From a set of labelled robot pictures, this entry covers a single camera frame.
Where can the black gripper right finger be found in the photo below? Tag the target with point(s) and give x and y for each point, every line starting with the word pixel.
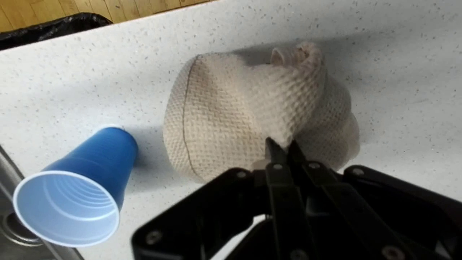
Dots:
pixel 375 217

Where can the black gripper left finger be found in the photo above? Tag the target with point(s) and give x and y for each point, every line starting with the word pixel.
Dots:
pixel 225 217

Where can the beige waffle-weave cloth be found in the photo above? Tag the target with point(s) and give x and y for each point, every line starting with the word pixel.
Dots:
pixel 231 110

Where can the blue plastic cup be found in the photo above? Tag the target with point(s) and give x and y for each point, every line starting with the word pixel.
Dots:
pixel 95 163

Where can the stainless steel sink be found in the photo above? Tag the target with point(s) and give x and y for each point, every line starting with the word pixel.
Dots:
pixel 14 240

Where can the trash bin with black bag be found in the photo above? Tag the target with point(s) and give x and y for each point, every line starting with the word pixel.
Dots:
pixel 52 26

